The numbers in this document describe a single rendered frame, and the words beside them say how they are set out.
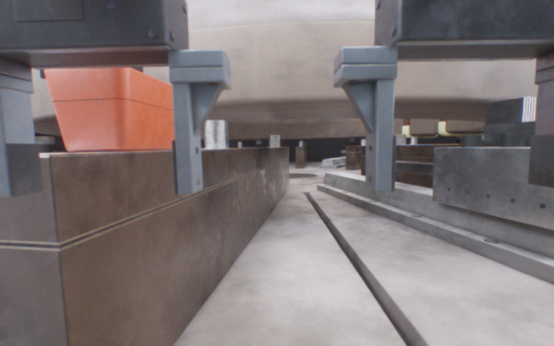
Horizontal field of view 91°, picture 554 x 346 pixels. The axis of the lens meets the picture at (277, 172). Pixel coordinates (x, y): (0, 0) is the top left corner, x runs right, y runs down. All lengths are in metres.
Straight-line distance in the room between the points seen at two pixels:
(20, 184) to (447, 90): 1.16
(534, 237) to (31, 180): 1.16
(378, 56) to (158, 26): 0.15
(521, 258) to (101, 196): 1.07
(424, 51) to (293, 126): 5.33
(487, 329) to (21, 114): 0.81
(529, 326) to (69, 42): 0.86
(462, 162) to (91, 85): 1.08
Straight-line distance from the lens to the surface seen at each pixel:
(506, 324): 0.81
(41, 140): 3.76
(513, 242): 1.19
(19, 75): 0.30
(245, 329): 0.66
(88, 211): 0.41
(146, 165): 0.49
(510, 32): 0.25
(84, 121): 0.51
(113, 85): 0.48
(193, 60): 0.21
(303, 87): 1.00
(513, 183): 1.06
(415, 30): 0.22
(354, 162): 4.33
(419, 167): 1.51
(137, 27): 0.22
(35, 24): 0.26
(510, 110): 1.22
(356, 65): 0.21
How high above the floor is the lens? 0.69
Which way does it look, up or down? 6 degrees down
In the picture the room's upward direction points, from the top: 1 degrees counter-clockwise
